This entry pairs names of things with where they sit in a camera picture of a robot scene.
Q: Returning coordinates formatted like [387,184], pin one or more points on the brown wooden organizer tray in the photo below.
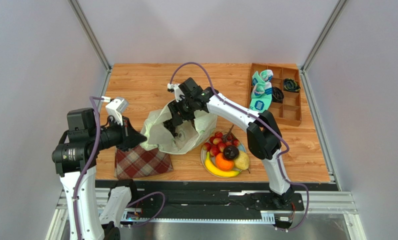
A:
[286,98]

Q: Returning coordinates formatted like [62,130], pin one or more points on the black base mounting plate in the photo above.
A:
[195,200]

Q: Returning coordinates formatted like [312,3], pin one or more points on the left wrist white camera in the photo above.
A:
[115,107]

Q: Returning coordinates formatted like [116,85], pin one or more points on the aluminium frame rail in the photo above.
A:
[330,214]

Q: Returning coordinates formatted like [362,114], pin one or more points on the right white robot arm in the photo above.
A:
[264,138]

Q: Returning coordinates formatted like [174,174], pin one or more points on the white plastic bag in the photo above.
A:
[189,135]

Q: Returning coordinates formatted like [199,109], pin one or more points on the blue and cream plate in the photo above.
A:
[203,156]

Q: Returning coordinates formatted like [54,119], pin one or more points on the wrist white camera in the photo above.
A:
[175,88]
[115,107]

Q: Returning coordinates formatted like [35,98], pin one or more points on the orange fake fruit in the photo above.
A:
[222,163]

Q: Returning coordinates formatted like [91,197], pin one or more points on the dark fake plum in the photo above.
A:
[231,152]

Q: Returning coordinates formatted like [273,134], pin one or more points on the red fake strawberry bunch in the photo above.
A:
[219,141]

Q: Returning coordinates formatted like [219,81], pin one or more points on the red plaid cloth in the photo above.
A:
[140,163]

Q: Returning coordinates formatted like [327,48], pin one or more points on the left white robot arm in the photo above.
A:
[75,162]

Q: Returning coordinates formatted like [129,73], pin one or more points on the yellow fake banana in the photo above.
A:
[209,165]

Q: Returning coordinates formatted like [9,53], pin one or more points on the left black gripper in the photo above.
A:
[129,137]

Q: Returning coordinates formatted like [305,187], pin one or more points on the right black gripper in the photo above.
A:
[179,108]

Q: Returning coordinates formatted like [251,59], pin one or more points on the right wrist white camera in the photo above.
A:
[175,88]

